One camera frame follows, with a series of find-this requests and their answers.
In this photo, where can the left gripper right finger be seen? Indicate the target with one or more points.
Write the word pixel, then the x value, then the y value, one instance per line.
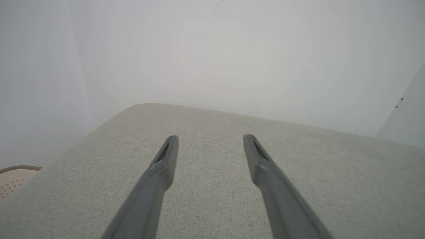
pixel 282 199

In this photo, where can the beige perforated laundry basket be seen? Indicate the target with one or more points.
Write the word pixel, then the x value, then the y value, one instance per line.
pixel 15 181

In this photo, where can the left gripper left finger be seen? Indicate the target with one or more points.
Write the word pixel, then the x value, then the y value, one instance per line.
pixel 149 196

